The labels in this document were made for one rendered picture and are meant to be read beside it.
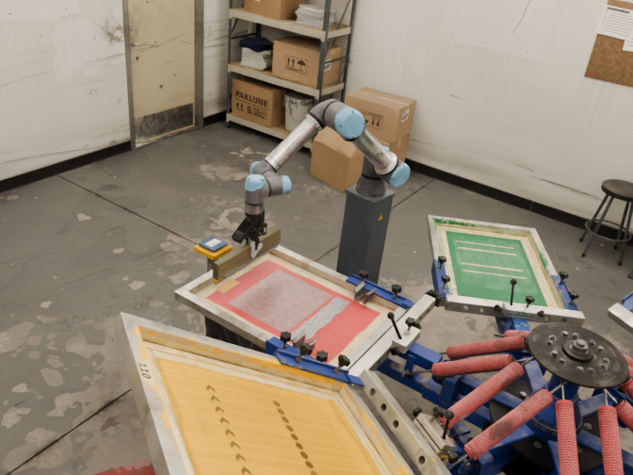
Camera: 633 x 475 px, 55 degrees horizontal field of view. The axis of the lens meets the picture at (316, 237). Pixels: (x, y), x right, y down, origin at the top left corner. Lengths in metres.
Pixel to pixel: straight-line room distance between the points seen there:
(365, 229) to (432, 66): 3.35
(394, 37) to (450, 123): 1.01
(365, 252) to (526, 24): 3.25
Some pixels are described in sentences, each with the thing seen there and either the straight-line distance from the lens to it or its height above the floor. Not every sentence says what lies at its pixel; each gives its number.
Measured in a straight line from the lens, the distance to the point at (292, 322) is 2.45.
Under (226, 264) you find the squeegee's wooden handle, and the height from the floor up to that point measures 1.12.
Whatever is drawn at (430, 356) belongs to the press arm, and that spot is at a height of 1.04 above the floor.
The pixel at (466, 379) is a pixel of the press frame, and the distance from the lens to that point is 2.26.
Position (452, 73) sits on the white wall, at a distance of 6.05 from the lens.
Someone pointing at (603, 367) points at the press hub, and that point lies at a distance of 2.04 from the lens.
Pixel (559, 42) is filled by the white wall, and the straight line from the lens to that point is 5.72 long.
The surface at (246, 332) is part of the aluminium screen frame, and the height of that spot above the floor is 0.99.
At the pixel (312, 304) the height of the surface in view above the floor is 0.95.
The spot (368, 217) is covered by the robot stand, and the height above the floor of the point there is 1.11.
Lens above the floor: 2.47
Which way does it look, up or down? 30 degrees down
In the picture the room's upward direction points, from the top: 6 degrees clockwise
